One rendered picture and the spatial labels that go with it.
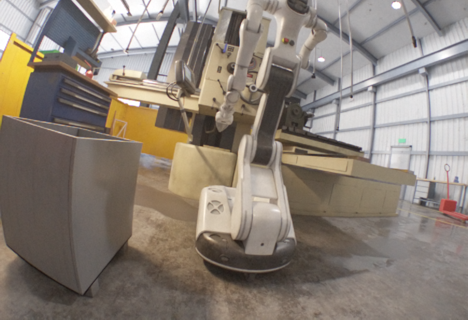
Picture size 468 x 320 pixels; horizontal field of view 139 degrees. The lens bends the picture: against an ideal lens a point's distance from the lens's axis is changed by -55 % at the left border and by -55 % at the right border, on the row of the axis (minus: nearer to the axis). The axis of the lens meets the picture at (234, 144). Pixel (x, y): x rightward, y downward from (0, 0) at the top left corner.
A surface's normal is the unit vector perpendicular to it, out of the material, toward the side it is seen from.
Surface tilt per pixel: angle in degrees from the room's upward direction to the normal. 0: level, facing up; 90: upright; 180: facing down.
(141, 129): 90
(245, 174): 45
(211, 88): 90
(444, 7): 169
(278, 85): 110
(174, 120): 90
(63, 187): 90
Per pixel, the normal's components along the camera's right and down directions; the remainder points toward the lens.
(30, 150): 0.14, -0.02
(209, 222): 0.27, -0.78
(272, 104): 0.10, 0.33
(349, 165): -0.97, -0.20
